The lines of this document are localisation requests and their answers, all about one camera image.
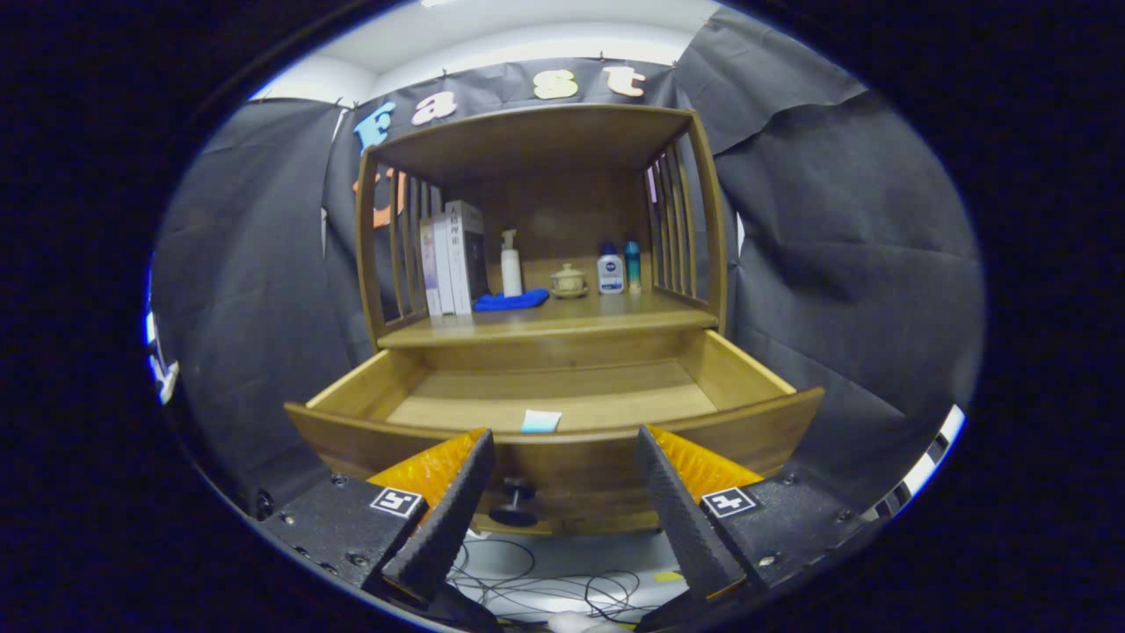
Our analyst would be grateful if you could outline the white spine book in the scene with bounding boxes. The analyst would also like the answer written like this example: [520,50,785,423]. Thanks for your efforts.
[432,214,456,317]

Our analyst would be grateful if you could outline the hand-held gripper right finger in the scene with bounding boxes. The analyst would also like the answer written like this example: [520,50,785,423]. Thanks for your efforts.
[635,425,880,604]

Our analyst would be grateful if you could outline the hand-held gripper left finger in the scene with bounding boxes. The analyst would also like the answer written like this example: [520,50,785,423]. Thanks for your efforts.
[255,427,497,608]

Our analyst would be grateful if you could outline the white pump bottle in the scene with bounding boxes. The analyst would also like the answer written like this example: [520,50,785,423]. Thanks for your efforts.
[500,229,524,298]

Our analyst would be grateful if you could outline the dark cover book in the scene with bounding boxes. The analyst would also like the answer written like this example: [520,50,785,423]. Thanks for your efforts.
[444,200,490,315]

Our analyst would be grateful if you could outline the thin black floor cables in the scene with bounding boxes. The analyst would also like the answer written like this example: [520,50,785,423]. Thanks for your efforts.
[446,536,644,623]

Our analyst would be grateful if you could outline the blue folded cloth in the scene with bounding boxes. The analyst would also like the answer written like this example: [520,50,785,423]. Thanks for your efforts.
[473,288,550,313]

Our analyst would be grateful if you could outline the wooden countertop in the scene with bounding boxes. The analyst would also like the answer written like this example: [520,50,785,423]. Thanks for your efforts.
[378,290,717,350]

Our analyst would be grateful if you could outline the white lotion bottle blue cap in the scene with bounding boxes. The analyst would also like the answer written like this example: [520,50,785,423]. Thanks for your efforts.
[596,243,626,295]

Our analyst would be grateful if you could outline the wooden cabinet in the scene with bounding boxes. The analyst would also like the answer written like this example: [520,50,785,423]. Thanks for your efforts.
[354,104,730,372]

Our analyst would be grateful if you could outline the pale purple book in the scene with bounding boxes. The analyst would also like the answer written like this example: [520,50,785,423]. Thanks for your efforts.
[419,218,442,317]

